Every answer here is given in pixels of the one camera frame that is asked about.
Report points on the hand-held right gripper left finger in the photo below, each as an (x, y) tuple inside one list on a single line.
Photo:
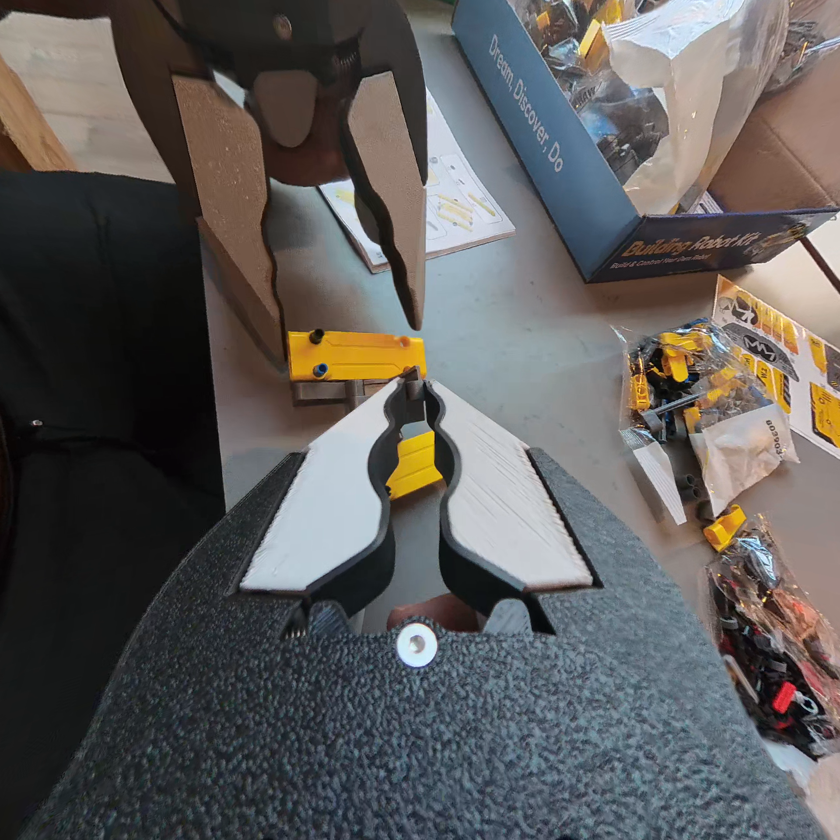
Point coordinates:
[(321, 518)]

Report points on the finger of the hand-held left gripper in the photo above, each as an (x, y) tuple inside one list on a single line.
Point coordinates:
[(223, 170), (394, 164)]

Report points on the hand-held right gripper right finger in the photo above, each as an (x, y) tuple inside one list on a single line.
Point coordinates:
[(518, 518)]

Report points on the yellow panel with grey beam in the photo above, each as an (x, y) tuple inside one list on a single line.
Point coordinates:
[(413, 459)]

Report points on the yellow panel with curved grey panel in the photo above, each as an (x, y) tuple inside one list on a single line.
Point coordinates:
[(354, 354)]

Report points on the grey desk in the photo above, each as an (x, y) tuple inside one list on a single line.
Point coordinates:
[(525, 341)]

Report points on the person's left hand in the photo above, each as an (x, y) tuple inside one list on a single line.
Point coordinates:
[(308, 167)]

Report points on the open instruction booklet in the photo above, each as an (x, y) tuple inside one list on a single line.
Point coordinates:
[(459, 210)]

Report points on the blue cardboard kit box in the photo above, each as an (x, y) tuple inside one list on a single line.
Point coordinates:
[(525, 131)]

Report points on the small yellow connector piece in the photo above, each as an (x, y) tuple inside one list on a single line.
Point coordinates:
[(722, 528)]

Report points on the large clear bag of parts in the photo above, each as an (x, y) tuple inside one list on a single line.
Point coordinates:
[(590, 85)]

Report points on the small clear bag yellow parts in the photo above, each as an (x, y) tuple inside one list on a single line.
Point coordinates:
[(669, 367)]

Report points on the person's black trousers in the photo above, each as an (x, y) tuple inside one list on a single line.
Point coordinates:
[(98, 394)]

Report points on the clear bag black red parts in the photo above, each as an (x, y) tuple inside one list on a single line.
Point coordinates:
[(768, 623)]

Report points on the crumpled clear plastic bag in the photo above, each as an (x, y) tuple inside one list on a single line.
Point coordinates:
[(695, 98)]

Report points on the sticker sheet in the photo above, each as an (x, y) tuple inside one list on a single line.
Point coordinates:
[(761, 308)]

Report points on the brown cardboard box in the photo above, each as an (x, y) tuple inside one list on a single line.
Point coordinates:
[(787, 151)]

